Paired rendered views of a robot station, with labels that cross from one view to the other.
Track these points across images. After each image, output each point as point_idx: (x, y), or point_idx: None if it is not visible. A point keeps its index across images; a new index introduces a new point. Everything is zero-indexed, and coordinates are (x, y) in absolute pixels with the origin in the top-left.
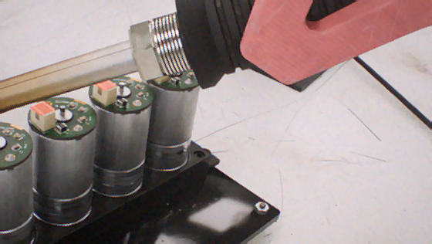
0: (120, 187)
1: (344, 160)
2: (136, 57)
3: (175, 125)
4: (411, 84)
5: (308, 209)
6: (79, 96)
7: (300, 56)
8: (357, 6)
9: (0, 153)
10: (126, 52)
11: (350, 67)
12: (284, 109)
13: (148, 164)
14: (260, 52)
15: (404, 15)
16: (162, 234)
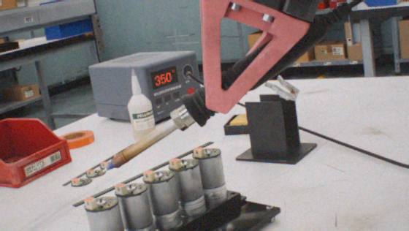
0: (194, 210)
1: (321, 185)
2: (174, 121)
3: (214, 176)
4: (368, 142)
5: (300, 208)
6: None
7: (225, 101)
8: (237, 79)
9: (134, 191)
10: (171, 122)
11: (327, 145)
12: (285, 174)
13: (207, 202)
14: (212, 104)
15: (252, 75)
16: (220, 227)
